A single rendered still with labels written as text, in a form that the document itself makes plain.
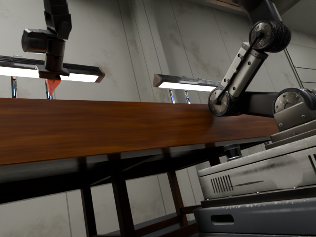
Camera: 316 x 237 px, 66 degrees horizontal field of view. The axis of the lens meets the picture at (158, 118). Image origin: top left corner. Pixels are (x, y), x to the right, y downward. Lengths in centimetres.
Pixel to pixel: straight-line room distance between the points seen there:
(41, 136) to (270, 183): 65
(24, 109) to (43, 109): 5
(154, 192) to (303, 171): 280
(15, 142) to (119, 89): 297
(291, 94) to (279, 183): 29
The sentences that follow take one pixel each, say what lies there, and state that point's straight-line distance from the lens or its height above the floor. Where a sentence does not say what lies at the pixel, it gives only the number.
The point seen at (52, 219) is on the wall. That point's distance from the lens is 298.
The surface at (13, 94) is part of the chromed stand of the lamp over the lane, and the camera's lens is 131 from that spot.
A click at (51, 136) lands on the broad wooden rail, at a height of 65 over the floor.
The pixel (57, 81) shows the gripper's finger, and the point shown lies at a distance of 92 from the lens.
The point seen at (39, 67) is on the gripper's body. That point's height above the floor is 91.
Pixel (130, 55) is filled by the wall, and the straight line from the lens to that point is 404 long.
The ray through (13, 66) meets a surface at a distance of 117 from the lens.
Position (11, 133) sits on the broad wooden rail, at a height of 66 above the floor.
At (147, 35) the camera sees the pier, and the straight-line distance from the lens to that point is 408.
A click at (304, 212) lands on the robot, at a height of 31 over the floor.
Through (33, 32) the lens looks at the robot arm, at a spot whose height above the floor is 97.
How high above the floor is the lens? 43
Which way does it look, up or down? 16 degrees up
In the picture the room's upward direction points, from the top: 14 degrees counter-clockwise
